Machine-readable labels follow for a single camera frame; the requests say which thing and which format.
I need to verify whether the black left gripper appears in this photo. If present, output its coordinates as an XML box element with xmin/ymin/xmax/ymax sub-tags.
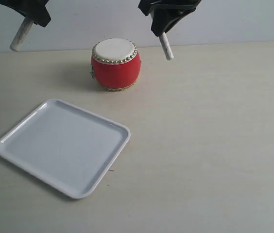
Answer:
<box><xmin>0</xmin><ymin>0</ymin><xmax>51</xmax><ymax>27</ymax></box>

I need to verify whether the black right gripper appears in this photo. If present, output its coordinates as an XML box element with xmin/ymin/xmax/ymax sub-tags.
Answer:
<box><xmin>138</xmin><ymin>0</ymin><xmax>201</xmax><ymax>37</ymax></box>

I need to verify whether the white drumstick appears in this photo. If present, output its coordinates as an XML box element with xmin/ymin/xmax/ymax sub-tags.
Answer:
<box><xmin>158</xmin><ymin>33</ymin><xmax>174</xmax><ymax>61</ymax></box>
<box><xmin>10</xmin><ymin>17</ymin><xmax>34</xmax><ymax>52</ymax></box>

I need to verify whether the red small drum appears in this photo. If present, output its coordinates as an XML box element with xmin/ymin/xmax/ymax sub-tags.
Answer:
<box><xmin>91</xmin><ymin>38</ymin><xmax>141</xmax><ymax>91</ymax></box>

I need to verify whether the white plastic tray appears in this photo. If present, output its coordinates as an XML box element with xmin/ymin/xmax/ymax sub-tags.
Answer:
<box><xmin>0</xmin><ymin>99</ymin><xmax>131</xmax><ymax>199</ymax></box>

